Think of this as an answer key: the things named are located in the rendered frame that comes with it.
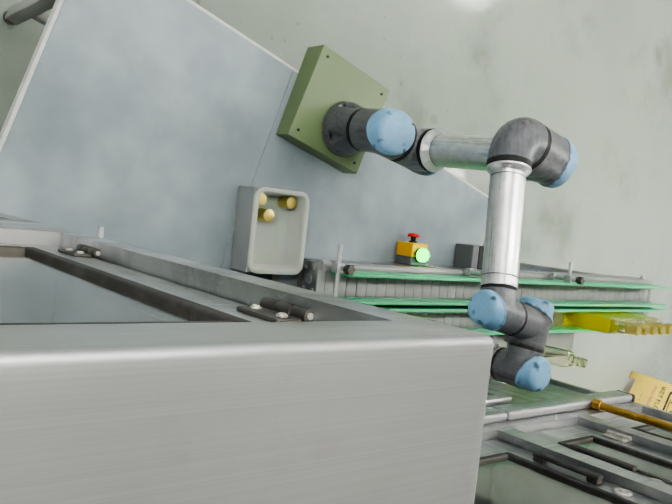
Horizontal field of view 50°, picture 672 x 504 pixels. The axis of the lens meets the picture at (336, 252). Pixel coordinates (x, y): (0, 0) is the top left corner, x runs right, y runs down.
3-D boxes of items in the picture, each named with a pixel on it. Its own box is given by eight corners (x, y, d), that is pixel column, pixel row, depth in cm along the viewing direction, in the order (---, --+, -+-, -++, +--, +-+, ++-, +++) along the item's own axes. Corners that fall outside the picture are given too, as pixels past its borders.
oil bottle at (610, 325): (563, 324, 271) (634, 339, 249) (564, 309, 271) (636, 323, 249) (571, 324, 274) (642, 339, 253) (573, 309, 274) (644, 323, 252)
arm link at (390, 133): (356, 100, 192) (390, 101, 182) (391, 119, 201) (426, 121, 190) (342, 143, 192) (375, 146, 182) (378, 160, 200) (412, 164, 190)
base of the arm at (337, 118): (336, 91, 200) (358, 91, 192) (372, 118, 209) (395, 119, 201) (313, 139, 198) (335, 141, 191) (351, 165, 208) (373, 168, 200)
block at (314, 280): (298, 293, 200) (313, 297, 195) (302, 259, 200) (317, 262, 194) (308, 293, 202) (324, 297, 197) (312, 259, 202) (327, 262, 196)
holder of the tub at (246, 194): (228, 288, 193) (243, 292, 187) (238, 185, 192) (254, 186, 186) (281, 289, 204) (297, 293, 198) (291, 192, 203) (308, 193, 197)
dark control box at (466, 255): (452, 265, 248) (471, 269, 241) (454, 242, 248) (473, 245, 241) (467, 266, 253) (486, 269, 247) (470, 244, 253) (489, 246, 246)
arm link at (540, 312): (534, 295, 149) (521, 346, 149) (564, 306, 156) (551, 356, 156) (504, 289, 156) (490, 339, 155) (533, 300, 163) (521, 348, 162)
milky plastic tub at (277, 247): (230, 269, 193) (248, 273, 186) (239, 184, 192) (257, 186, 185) (284, 271, 204) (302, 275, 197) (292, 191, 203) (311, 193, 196)
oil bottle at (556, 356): (512, 354, 254) (579, 371, 233) (515, 338, 254) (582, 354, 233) (522, 354, 257) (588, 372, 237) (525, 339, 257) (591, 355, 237)
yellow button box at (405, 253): (393, 262, 231) (410, 265, 225) (396, 239, 230) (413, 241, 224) (409, 263, 235) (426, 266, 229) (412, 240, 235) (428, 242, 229)
